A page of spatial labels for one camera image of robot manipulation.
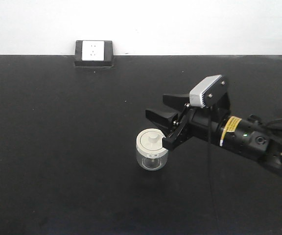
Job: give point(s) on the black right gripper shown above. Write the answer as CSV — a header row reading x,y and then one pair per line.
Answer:
x,y
192,121

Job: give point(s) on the glass jar with white lid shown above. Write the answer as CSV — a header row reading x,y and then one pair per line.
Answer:
x,y
150,153

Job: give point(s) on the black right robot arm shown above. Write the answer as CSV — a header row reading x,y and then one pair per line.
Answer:
x,y
252,139

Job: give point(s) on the white power socket black box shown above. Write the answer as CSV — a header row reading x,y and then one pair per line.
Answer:
x,y
91,53

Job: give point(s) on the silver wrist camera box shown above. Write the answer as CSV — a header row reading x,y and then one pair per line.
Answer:
x,y
198,93

